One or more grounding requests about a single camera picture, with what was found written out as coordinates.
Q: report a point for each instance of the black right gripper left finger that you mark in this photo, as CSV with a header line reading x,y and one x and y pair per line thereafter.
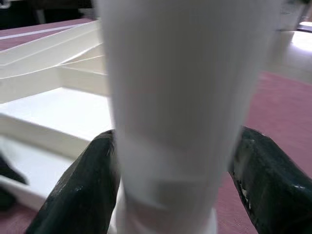
x,y
80,190

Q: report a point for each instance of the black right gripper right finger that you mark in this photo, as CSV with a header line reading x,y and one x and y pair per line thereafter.
x,y
275,185

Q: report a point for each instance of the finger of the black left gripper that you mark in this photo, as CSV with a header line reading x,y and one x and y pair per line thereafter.
x,y
6,198
12,171

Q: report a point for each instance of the white plastic table top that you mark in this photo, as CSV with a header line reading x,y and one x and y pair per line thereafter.
x,y
48,109

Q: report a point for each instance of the white plastic table leg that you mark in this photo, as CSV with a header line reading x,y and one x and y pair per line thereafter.
x,y
182,109

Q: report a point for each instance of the long white tape strip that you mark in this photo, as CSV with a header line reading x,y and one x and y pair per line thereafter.
x,y
36,33

